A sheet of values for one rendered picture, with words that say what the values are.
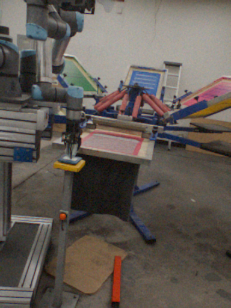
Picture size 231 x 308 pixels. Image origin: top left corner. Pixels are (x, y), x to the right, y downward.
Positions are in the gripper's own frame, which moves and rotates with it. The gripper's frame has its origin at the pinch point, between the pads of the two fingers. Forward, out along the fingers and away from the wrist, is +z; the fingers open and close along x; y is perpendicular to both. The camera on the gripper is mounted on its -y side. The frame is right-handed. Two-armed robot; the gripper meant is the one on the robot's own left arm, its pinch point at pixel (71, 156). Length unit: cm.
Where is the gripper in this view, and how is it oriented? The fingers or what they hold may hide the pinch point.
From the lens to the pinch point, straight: 145.0
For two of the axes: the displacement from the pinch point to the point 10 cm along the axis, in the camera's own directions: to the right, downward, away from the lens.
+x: 9.8, 1.7, -1.3
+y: -1.7, 2.7, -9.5
